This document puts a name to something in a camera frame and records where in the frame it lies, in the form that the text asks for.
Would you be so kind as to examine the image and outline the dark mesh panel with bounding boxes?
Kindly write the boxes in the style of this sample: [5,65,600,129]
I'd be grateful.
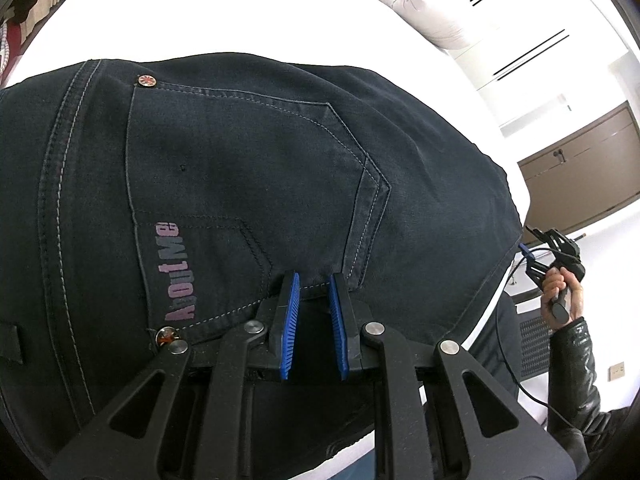
[519,305,552,377]

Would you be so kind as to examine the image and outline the brown wooden cabinet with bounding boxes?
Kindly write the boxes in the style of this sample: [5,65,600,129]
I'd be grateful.
[517,101,640,233]

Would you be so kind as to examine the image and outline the black cable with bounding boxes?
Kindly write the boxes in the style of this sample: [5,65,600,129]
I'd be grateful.
[495,247,556,421]

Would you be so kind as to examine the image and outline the rolled white duvet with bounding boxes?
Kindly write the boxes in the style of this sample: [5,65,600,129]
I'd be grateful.
[335,0,481,51]

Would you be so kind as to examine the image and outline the white wardrobe with black handles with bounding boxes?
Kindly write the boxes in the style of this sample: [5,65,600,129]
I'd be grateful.
[435,0,636,111]

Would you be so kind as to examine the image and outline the dark denim pants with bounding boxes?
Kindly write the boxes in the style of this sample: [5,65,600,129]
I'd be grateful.
[0,51,526,480]

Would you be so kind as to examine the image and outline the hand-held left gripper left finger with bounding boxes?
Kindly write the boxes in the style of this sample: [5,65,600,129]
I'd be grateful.
[47,271,301,480]

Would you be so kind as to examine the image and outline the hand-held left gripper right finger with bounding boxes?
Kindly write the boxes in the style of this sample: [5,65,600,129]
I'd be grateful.
[327,272,576,480]

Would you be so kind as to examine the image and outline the red cloth bag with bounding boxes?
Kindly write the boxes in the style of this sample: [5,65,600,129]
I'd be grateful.
[0,22,22,78]

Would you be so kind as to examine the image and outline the person's right hand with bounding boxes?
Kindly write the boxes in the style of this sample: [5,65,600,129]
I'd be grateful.
[541,266,584,331]

